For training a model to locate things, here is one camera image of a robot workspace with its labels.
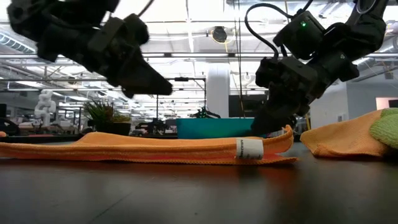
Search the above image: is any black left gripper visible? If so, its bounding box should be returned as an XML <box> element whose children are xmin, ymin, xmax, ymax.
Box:
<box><xmin>37</xmin><ymin>21</ymin><xmax>173</xmax><ymax>99</ymax></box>

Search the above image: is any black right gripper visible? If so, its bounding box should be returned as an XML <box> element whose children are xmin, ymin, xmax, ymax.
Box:
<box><xmin>250</xmin><ymin>55</ymin><xmax>330</xmax><ymax>136</ymax></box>

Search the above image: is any orange microfiber towel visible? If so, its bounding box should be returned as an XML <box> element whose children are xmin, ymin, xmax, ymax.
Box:
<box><xmin>0</xmin><ymin>124</ymin><xmax>298</xmax><ymax>166</ymax></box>
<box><xmin>300</xmin><ymin>108</ymin><xmax>393</xmax><ymax>158</ymax></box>

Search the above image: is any green microfiber towel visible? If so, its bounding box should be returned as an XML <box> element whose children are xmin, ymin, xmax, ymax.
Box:
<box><xmin>369</xmin><ymin>107</ymin><xmax>398</xmax><ymax>149</ymax></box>

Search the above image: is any small potted plant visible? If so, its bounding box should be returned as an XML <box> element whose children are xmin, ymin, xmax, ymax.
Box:
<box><xmin>83</xmin><ymin>100</ymin><xmax>132</xmax><ymax>137</ymax></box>

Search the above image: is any teal plastic bin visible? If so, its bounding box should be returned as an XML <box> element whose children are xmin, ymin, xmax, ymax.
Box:
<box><xmin>176</xmin><ymin>117</ymin><xmax>268</xmax><ymax>140</ymax></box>

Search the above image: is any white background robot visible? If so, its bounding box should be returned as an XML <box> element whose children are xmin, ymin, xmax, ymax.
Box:
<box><xmin>34</xmin><ymin>89</ymin><xmax>57</xmax><ymax>128</ymax></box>

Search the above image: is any black background camera stand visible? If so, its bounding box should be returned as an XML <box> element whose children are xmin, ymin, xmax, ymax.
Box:
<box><xmin>155</xmin><ymin>76</ymin><xmax>208</xmax><ymax>121</ymax></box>

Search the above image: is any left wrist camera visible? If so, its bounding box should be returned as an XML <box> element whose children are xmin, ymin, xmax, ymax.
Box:
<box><xmin>88</xmin><ymin>14</ymin><xmax>150</xmax><ymax>55</ymax></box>

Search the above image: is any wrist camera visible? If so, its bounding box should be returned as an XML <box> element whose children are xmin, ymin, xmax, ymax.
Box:
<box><xmin>88</xmin><ymin>14</ymin><xmax>150</xmax><ymax>55</ymax></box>
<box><xmin>273</xmin><ymin>11</ymin><xmax>326</xmax><ymax>60</ymax></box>

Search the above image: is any black ceiling cable reel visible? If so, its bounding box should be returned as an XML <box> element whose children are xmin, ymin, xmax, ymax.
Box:
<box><xmin>210</xmin><ymin>26</ymin><xmax>230</xmax><ymax>44</ymax></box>

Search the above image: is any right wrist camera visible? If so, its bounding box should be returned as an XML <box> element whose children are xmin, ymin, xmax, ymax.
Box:
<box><xmin>273</xmin><ymin>11</ymin><xmax>326</xmax><ymax>60</ymax></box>

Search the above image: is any black camera cable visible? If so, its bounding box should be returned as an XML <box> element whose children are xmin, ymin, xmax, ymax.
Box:
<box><xmin>244</xmin><ymin>0</ymin><xmax>313</xmax><ymax>60</ymax></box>

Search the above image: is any black aluminium table frame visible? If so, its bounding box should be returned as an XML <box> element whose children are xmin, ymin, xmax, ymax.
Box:
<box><xmin>0</xmin><ymin>133</ymin><xmax>178</xmax><ymax>144</ymax></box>

